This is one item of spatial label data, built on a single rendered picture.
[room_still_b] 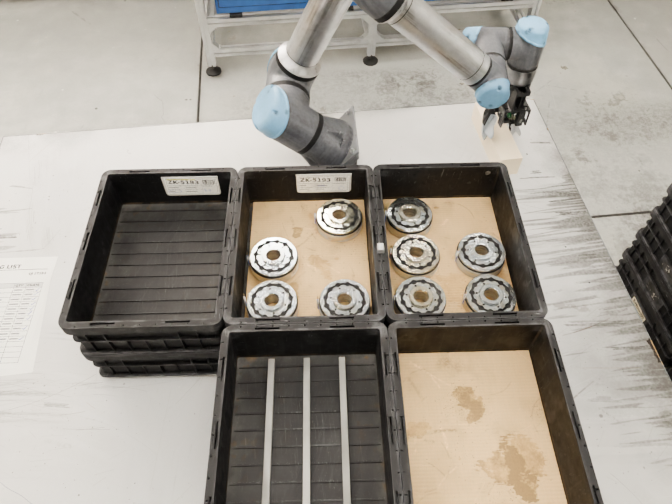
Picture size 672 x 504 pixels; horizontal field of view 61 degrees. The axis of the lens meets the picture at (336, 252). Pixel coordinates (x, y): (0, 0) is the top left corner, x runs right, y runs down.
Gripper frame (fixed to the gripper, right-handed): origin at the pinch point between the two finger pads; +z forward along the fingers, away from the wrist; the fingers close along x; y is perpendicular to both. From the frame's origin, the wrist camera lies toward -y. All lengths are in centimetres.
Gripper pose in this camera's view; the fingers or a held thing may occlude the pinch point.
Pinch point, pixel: (497, 133)
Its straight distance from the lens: 169.4
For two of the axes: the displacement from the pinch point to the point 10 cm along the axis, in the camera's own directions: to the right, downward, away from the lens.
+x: 9.9, -1.2, 0.8
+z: 0.0, 5.9, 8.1
